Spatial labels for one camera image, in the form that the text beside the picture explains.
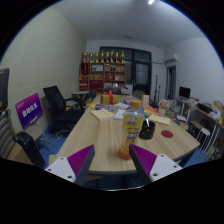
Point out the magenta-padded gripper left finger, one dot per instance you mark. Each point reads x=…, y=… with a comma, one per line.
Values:
x=60, y=166

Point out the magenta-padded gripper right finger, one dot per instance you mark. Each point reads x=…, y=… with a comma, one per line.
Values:
x=165, y=166

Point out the orange-capped yellow drink bottle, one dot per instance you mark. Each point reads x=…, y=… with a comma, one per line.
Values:
x=131, y=128

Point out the flat round red coaster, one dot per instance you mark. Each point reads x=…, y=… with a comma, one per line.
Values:
x=167, y=134

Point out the grey striped chair black armrest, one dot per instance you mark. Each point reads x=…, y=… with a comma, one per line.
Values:
x=28, y=145

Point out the black mug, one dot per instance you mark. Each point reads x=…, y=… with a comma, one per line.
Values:
x=146, y=132

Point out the pale yellow notepad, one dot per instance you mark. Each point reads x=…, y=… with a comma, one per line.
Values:
x=101, y=114
x=160, y=119

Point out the red-tipped stick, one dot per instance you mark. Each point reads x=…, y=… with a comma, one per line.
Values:
x=146, y=117

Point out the black office chair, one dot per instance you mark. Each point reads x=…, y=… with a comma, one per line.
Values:
x=56, y=106

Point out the potted dried flowers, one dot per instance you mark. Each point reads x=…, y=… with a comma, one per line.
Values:
x=163, y=105

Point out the purple sign board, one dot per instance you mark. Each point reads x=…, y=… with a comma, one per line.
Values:
x=29, y=110

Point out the long wooden desk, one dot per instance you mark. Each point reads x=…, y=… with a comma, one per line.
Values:
x=201, y=112

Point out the orange card stand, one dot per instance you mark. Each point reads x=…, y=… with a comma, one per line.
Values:
x=145, y=100

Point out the white book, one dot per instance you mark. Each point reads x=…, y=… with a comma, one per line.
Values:
x=119, y=114

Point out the black computer monitor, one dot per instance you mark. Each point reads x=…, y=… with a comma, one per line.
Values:
x=184, y=92

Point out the yellow gift box red ribbon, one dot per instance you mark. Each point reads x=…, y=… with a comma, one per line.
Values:
x=106, y=99

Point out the wooden shelf unit with trophies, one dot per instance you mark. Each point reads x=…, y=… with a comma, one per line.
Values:
x=100, y=71

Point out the white air conditioner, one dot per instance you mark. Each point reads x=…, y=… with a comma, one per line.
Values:
x=171, y=57

